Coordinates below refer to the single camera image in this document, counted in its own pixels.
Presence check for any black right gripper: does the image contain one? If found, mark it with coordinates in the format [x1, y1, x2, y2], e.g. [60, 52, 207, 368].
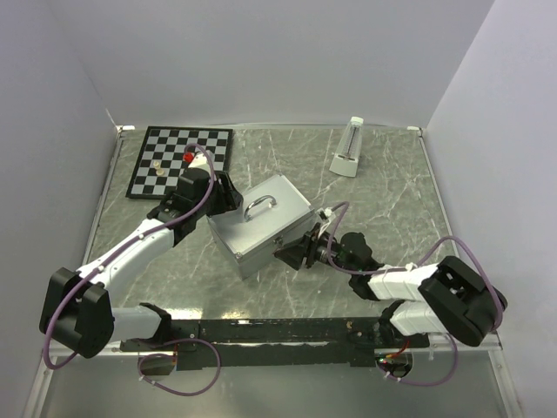
[274, 222, 357, 275]

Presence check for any grey metal first-aid case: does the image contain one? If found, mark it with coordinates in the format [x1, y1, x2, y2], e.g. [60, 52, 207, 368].
[208, 174, 315, 279]

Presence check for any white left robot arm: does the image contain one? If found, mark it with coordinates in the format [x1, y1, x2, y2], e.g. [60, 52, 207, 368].
[39, 168, 243, 358]

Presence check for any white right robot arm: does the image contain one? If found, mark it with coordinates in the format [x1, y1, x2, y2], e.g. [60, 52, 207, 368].
[274, 225, 508, 347]

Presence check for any cream chess piece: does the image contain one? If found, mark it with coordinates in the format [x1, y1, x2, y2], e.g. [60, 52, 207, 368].
[153, 161, 164, 177]

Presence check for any black and white chessboard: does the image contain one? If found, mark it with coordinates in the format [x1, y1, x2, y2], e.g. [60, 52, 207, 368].
[126, 126, 233, 199]

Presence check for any white metronome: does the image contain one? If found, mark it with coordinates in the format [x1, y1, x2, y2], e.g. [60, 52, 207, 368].
[329, 117, 364, 178]

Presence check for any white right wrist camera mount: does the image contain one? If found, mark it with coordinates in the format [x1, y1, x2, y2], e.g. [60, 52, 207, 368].
[317, 207, 336, 237]

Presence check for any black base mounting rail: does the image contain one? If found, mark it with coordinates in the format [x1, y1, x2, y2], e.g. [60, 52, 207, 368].
[120, 317, 430, 371]

